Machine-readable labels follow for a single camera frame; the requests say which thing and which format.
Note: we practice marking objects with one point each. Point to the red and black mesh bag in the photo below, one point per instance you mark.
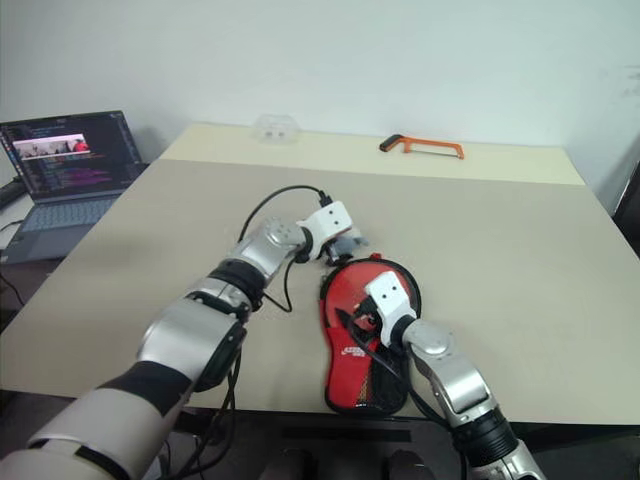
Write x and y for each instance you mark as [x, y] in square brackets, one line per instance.
[350, 370]

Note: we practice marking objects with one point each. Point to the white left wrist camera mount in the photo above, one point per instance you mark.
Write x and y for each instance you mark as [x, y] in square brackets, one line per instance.
[327, 222]

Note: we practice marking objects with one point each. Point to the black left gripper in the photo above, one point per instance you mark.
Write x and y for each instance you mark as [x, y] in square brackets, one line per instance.
[337, 252]

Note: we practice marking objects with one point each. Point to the grey laptop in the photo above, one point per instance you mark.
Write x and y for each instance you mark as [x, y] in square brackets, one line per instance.
[75, 165]

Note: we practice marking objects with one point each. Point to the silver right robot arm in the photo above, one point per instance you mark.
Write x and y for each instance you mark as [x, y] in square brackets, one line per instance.
[460, 380]

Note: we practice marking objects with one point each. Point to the clear plastic box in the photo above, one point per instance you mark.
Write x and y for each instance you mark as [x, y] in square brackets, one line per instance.
[277, 130]

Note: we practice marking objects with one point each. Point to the orange hacksaw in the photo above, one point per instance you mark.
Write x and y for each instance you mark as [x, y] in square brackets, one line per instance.
[430, 146]

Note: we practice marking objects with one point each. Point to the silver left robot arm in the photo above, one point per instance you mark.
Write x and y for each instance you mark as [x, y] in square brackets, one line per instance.
[190, 330]

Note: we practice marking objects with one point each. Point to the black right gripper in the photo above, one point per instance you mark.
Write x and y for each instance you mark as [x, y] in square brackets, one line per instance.
[369, 317]

